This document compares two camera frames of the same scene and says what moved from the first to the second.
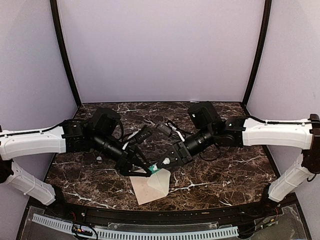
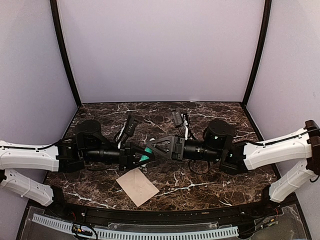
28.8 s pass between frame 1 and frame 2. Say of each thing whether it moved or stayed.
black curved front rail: stayed
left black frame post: stayed
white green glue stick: moved
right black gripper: moved
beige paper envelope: moved
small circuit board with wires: stayed
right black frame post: stayed
